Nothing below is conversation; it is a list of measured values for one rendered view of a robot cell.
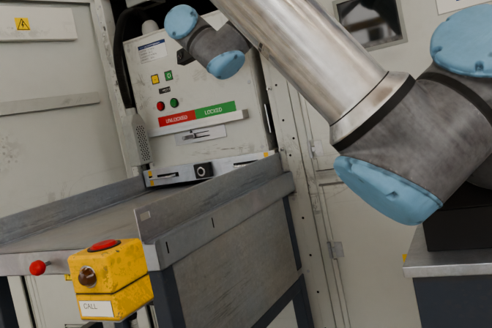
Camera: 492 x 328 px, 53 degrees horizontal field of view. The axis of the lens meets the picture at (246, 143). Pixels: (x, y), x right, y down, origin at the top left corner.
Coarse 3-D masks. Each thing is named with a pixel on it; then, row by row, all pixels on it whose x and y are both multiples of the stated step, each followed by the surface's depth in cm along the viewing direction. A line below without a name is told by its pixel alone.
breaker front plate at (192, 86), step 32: (160, 32) 169; (128, 64) 178; (160, 64) 171; (192, 64) 165; (160, 96) 173; (192, 96) 167; (224, 96) 161; (256, 96) 156; (224, 128) 163; (256, 128) 157; (160, 160) 177; (192, 160) 171
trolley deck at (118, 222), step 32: (160, 192) 173; (256, 192) 132; (288, 192) 149; (64, 224) 143; (96, 224) 131; (128, 224) 121; (192, 224) 105; (224, 224) 116; (0, 256) 118; (32, 256) 112; (64, 256) 107; (160, 256) 95
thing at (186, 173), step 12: (240, 156) 160; (252, 156) 158; (156, 168) 179; (168, 168) 175; (180, 168) 172; (192, 168) 170; (216, 168) 165; (228, 168) 163; (168, 180) 176; (180, 180) 173; (192, 180) 171
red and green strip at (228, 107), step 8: (224, 104) 161; (232, 104) 160; (184, 112) 169; (192, 112) 168; (200, 112) 166; (208, 112) 165; (216, 112) 163; (224, 112) 162; (160, 120) 175; (168, 120) 173; (176, 120) 171; (184, 120) 170
